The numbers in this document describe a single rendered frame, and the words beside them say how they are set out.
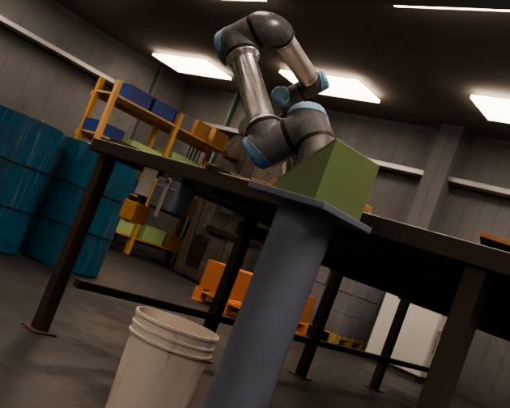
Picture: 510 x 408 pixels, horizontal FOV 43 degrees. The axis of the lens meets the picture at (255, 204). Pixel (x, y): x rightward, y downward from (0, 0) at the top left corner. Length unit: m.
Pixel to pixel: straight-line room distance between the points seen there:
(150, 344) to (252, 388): 0.47
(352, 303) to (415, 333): 0.81
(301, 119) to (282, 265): 0.44
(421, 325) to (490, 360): 1.01
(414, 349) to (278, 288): 5.58
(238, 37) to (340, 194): 0.66
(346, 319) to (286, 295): 5.84
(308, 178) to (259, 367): 0.53
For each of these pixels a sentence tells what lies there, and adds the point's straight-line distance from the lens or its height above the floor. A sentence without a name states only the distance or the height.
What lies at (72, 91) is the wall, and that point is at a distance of 10.45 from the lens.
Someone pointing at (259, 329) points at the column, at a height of 0.50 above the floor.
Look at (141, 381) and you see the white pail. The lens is 2.16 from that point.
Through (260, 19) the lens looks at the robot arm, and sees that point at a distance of 2.17.
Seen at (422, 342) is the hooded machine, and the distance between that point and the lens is 7.26.
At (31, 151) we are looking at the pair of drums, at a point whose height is 0.78.
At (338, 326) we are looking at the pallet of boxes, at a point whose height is 0.22.
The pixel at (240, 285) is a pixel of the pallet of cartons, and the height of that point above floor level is 0.30.
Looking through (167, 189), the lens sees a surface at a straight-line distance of 2.57.
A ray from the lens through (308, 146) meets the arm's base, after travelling 1.84.
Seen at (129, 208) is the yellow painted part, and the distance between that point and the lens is 2.73.
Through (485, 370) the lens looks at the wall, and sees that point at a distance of 7.92.
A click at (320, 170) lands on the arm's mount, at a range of 1.75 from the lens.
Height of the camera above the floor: 0.69
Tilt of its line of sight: 4 degrees up
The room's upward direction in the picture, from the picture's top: 21 degrees clockwise
